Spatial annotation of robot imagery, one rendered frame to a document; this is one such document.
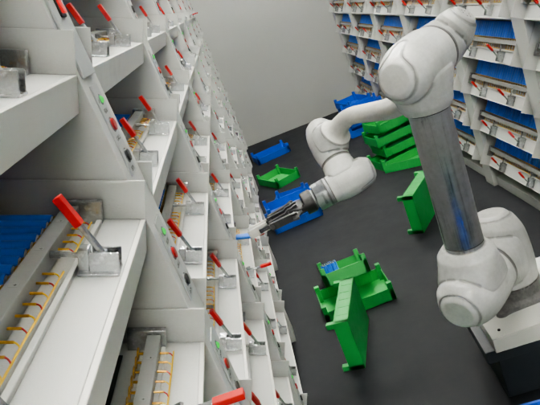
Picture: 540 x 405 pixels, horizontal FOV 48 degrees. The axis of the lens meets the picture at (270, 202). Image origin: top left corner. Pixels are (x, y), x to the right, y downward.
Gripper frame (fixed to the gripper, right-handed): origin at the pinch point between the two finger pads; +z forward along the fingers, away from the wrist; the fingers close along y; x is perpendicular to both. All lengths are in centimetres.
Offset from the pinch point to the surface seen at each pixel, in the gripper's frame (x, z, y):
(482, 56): 7, -113, -77
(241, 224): 6.3, 8.4, -30.8
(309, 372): 61, 12, -8
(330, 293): 62, -6, -54
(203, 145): -29.7, 3.2, -13.7
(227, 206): -10.6, 5.3, -4.0
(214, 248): -15.3, 7.7, 39.1
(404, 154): 70, -83, -186
